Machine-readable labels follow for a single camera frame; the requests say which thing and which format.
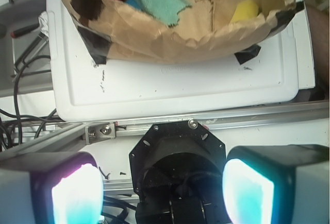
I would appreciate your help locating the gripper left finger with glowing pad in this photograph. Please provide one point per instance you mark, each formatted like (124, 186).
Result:
(51, 187)

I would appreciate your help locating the yellow sponge with green back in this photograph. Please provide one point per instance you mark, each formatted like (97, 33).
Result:
(245, 10)

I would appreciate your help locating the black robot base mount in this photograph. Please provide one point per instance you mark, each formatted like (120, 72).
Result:
(176, 170)

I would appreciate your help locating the aluminium extrusion rail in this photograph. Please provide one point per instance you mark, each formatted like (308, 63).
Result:
(285, 124)

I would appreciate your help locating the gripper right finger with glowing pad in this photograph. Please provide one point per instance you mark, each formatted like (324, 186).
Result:
(277, 184)

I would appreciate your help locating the metal corner bracket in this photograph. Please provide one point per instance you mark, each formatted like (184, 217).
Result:
(98, 132)

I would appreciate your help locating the crumpled white paper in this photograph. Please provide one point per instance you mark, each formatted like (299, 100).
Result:
(43, 23)

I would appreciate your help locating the brown paper bag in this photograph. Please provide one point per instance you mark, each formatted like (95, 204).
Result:
(112, 29)

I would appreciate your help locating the blue plastic block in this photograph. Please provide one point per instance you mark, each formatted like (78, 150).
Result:
(134, 4)

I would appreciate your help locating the white plastic bin lid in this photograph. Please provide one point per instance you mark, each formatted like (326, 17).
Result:
(120, 89)

